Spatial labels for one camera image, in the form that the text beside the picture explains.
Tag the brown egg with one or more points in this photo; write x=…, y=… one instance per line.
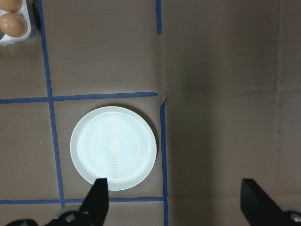
x=13, y=24
x=10, y=4

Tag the white round plate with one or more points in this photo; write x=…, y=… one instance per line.
x=113, y=146

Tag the clear plastic egg carton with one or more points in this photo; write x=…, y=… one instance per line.
x=30, y=33

